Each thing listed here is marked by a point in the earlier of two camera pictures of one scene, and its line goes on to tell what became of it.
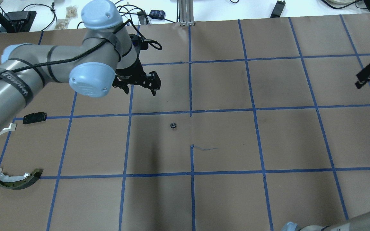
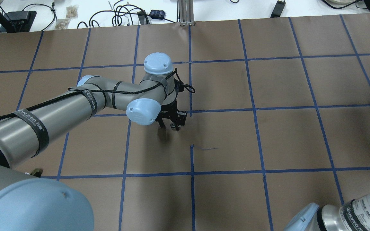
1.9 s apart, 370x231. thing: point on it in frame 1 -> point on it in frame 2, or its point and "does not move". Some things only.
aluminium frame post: x=186 y=12 does not move
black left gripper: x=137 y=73 -> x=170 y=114
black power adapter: x=278 y=9 does not move
